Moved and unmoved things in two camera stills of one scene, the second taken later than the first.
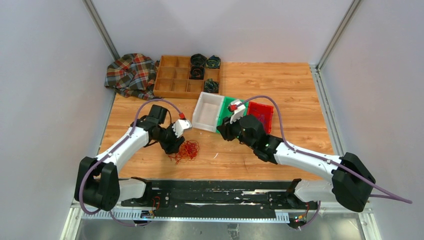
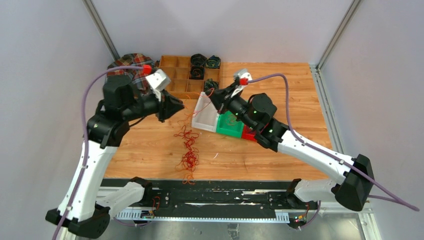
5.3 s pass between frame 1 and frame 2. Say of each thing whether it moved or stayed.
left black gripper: moved
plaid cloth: stayed
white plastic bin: stayed
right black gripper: moved
